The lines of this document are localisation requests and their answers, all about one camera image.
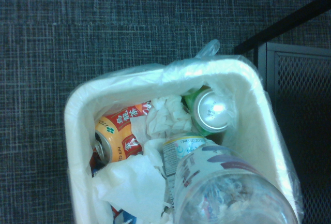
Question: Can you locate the clear plastic hint bottle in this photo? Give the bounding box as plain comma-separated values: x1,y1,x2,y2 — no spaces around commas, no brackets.
172,145,300,224

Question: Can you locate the white lined trash bin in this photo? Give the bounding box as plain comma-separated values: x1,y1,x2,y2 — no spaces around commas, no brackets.
64,39,305,224

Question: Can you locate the crumpled white tissue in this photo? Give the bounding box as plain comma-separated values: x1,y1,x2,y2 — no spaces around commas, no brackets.
130,94,194,142

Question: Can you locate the green drink can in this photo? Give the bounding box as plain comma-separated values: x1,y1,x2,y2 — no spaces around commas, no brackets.
184,85,231,137

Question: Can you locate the orange red tea can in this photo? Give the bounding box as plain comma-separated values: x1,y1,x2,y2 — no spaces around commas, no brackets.
93,101,152,167

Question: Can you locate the white paper napkin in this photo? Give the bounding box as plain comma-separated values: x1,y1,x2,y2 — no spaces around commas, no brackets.
92,138,169,222

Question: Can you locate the blue red wrapper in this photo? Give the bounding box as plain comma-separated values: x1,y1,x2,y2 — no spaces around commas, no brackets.
111,205,138,224

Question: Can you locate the black metal mesh cabinet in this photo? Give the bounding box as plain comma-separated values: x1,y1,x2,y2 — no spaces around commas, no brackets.
234,0,331,224

